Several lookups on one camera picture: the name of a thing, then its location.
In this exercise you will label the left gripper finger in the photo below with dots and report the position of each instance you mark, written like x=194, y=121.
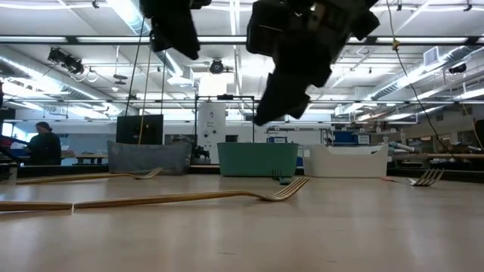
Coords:
x=175, y=36

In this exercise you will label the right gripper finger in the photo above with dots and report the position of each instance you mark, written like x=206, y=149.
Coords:
x=276, y=100
x=301, y=107

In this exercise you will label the round black ceiling fixture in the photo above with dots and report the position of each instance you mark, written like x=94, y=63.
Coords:
x=216, y=66

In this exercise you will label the blue storage bins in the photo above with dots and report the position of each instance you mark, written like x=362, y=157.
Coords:
x=348, y=138

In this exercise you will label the teal plastic bin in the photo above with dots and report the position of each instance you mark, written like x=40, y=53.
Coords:
x=257, y=158

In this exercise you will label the white cabinet machine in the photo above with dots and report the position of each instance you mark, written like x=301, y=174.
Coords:
x=211, y=121

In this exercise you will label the white plastic bin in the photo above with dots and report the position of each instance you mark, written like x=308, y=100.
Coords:
x=340, y=164

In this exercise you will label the small teal fork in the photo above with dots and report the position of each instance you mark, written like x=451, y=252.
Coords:
x=285, y=180

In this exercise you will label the black rig light bar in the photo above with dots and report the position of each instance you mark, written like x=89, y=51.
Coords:
x=71, y=39

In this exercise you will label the black monitor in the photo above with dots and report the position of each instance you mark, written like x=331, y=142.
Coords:
x=130, y=130

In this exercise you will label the grey felt bin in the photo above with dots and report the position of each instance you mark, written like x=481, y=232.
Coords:
x=147, y=158

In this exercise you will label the black ceiling speaker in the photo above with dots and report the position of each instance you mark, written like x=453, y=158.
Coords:
x=458, y=68

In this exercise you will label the wooden workbench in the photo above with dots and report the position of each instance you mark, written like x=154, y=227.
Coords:
x=438, y=155

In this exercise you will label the wooden bench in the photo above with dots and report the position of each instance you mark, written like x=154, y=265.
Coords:
x=90, y=156

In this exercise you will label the person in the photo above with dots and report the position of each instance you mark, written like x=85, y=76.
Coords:
x=45, y=147

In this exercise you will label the wooden stick front left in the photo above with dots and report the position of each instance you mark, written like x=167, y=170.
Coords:
x=34, y=206

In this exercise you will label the silver ceiling duct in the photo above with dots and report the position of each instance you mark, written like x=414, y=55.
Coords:
x=128, y=17

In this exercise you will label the black metal frame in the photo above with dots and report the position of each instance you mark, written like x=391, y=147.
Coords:
x=225, y=97

